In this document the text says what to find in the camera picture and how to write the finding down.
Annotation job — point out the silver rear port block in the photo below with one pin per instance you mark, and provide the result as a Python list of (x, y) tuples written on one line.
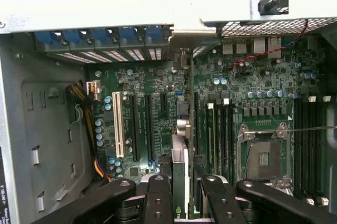
[(259, 47), (227, 47), (241, 47)]

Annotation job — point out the white PCI expansion slot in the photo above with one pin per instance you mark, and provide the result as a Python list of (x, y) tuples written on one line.
[(118, 124)]

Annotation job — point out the black and silver PC case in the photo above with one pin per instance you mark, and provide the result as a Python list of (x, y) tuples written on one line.
[(79, 10)]

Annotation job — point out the black case lock peg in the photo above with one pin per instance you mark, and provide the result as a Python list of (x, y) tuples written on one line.
[(272, 5)]

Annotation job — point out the thin metal locking lever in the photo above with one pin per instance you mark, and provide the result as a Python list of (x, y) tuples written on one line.
[(310, 129)]

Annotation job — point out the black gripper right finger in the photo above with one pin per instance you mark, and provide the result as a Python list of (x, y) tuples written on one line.
[(221, 205)]

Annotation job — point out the RAM slot with white clips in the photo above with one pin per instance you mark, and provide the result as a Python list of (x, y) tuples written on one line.
[(226, 139), (309, 150), (325, 150)]

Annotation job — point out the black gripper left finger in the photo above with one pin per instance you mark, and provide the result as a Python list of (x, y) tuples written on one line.
[(158, 203)]

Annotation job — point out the metal socket cover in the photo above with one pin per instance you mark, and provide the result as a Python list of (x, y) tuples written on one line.
[(280, 183)]

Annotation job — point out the short PCIe expansion slot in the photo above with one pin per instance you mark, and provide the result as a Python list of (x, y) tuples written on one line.
[(164, 102)]

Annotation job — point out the CPU socket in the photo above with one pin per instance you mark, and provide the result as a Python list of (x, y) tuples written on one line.
[(263, 158)]

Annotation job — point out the long PCIe expansion slot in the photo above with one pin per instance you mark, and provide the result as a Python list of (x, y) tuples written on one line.
[(196, 124), (150, 129), (135, 129)]

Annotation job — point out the blue slot retention clip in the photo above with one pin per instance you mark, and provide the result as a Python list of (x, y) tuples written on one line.
[(130, 35), (73, 37), (157, 34), (46, 38), (102, 36)]

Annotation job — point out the tall silver network port block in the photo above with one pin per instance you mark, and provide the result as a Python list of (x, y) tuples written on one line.
[(274, 47)]

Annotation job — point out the green motherboard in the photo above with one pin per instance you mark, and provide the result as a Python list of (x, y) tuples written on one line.
[(250, 81)]

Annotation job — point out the white power connector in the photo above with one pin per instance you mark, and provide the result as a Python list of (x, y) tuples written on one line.
[(93, 91)]

